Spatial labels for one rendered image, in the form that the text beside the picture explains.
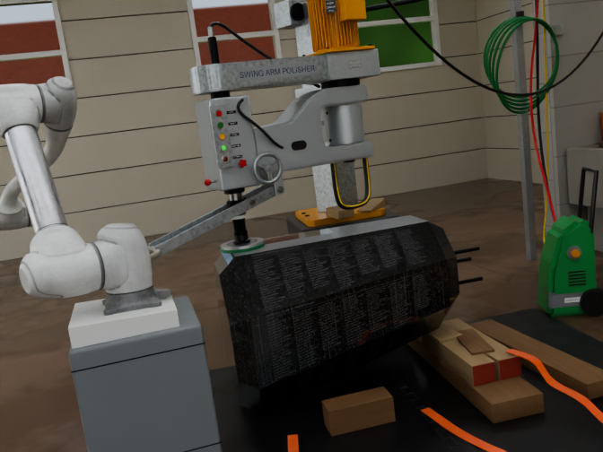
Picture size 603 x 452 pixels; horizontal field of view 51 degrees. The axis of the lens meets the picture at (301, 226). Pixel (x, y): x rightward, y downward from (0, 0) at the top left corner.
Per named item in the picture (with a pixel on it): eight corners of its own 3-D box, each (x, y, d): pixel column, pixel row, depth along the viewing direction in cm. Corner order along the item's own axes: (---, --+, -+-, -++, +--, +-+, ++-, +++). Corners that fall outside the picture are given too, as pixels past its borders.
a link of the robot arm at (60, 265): (109, 279, 192) (34, 296, 178) (96, 298, 204) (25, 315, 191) (39, 73, 211) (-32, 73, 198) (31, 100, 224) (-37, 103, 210)
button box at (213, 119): (232, 166, 288) (223, 104, 283) (234, 166, 286) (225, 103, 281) (216, 169, 285) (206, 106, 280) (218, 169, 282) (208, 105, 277)
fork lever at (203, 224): (272, 188, 320) (267, 180, 319) (288, 190, 303) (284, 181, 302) (150, 252, 294) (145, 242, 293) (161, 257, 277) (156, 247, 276)
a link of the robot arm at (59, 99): (67, 108, 232) (29, 110, 223) (73, 68, 220) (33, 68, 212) (80, 132, 225) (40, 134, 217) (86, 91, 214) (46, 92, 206)
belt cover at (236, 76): (354, 87, 341) (352, 56, 338) (381, 82, 319) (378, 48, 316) (186, 106, 298) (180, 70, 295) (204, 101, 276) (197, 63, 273)
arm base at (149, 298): (174, 303, 204) (172, 287, 203) (104, 316, 197) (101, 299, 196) (168, 291, 221) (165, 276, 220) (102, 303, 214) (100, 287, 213)
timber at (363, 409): (331, 437, 272) (328, 411, 270) (324, 424, 284) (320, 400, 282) (396, 421, 278) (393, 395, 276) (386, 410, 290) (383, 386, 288)
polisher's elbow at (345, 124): (326, 144, 336) (321, 108, 332) (361, 140, 337) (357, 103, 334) (331, 146, 317) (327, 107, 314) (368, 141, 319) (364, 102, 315)
